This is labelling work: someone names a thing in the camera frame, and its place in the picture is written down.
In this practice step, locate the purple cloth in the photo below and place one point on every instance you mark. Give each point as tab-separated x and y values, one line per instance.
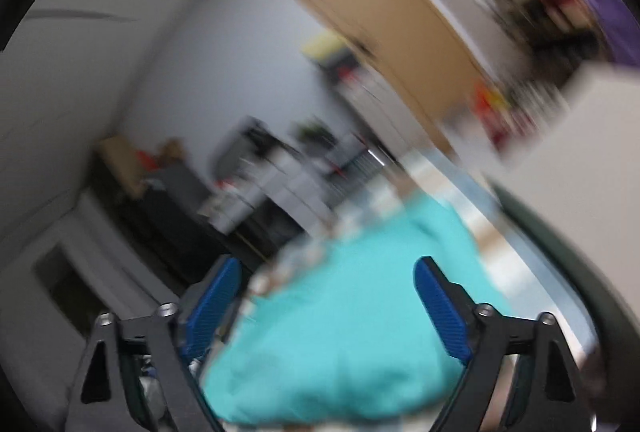
615	27

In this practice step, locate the teal sweatshirt with black stripes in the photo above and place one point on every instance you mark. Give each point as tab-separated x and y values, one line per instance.
350	322

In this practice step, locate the wooden door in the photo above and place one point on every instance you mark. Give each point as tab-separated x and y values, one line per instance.
380	22

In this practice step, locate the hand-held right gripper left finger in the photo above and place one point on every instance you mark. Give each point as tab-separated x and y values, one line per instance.
212	307

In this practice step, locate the tall white cabinet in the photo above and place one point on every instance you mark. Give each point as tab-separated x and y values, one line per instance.
380	112

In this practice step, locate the checked tablecloth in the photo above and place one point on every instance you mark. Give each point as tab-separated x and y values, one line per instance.
505	257

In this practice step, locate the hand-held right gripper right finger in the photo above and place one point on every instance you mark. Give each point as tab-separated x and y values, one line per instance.
442	307

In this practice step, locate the open cardboard box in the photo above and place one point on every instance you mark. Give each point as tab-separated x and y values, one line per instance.
172	150

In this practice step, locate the grey cabinet box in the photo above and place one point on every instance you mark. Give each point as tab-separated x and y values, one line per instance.
175	182

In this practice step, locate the dark flower bouquet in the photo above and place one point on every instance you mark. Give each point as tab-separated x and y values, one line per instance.
315	132

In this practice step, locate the black low cabinet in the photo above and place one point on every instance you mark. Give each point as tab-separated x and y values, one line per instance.
150	222

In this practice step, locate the light wooden cabinet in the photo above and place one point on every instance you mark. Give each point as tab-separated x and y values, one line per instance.
120	157

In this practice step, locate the grey-green box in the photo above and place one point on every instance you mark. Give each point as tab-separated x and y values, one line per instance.
590	152

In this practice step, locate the white drawer cabinet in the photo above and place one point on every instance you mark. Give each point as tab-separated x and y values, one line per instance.
300	187

